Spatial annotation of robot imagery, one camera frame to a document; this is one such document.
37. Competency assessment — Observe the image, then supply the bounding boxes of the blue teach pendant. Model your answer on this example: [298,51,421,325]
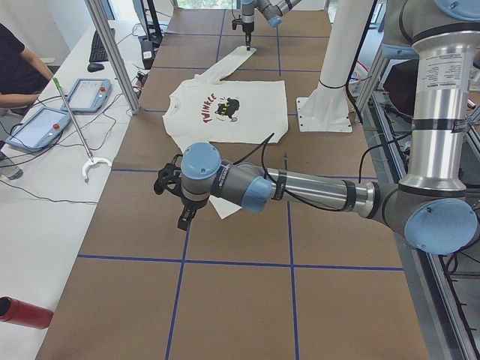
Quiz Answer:
[5,106,71,151]
[67,78,112,113]

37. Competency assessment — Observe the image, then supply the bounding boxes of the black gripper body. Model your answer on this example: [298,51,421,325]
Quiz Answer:
[177,197,208,230]
[241,22,254,38]

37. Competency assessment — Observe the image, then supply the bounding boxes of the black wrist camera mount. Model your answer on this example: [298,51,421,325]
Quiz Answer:
[232,17,242,30]

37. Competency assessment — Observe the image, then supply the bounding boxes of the grey water bottle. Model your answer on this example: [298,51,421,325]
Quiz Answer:
[0,152,23,180]

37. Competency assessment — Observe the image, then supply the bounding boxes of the cream long-sleeve cat shirt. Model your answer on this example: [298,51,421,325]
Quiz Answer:
[161,46,289,220]

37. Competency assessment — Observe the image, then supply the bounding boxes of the aluminium frame post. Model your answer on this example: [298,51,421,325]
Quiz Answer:
[85,0,140,115]

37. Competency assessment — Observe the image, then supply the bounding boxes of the white reacher grabber stick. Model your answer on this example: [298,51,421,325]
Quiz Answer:
[52,77,113,183]

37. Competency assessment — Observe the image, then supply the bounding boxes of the near blue teach pendant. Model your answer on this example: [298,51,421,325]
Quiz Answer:
[5,106,71,151]

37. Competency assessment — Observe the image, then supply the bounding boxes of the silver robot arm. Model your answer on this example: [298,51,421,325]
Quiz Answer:
[174,1,479,255]
[232,0,301,51]

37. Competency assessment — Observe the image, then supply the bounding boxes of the red cylinder bottle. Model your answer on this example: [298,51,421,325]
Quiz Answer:
[1,296,53,329]

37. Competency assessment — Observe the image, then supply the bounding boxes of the black computer mouse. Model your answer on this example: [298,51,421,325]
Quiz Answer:
[87,62,104,73]

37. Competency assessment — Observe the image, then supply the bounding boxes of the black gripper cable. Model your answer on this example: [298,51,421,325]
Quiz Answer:
[232,131,376,211]

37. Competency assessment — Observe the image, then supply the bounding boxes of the black keyboard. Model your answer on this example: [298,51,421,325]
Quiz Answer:
[89,31,108,63]

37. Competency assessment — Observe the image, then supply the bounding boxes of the seated person black shirt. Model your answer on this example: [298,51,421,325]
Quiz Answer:
[1,24,53,109]

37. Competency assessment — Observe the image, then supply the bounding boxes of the far blue teach pendant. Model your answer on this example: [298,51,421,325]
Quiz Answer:
[67,78,112,113]

